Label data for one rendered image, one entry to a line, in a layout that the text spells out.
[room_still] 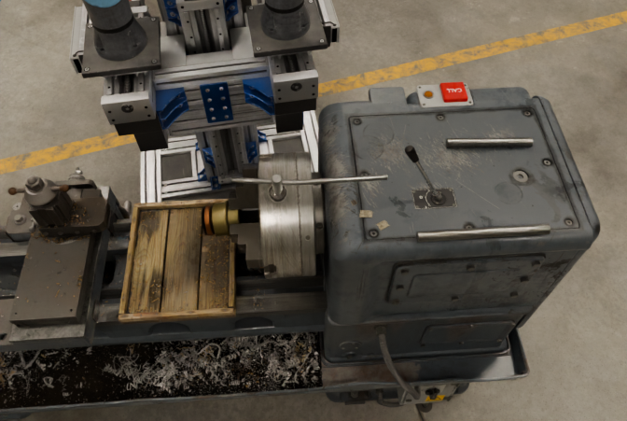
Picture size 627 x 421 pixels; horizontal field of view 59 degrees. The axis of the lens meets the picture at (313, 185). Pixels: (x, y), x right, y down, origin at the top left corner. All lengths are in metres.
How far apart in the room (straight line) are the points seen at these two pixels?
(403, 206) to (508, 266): 0.29
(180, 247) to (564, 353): 1.67
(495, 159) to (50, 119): 2.56
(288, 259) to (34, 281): 0.68
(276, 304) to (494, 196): 0.64
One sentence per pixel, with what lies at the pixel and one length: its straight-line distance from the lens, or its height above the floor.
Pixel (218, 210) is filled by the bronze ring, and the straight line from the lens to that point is 1.40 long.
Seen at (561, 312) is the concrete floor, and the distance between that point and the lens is 2.69.
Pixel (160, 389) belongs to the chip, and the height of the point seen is 0.55.
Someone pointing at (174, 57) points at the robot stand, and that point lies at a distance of 1.87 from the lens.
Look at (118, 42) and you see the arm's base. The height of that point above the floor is 1.22.
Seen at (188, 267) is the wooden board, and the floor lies 0.89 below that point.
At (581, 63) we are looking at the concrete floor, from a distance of 3.72.
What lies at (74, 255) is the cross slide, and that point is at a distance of 1.62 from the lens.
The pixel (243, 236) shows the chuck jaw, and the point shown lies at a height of 1.10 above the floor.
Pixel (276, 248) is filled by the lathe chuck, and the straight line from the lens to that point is 1.29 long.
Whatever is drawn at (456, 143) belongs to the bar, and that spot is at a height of 1.27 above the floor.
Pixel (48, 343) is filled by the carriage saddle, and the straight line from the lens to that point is 1.62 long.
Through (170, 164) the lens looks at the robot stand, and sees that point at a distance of 2.69.
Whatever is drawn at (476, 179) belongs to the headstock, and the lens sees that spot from 1.32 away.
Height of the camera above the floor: 2.29
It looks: 55 degrees down
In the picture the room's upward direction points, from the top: straight up
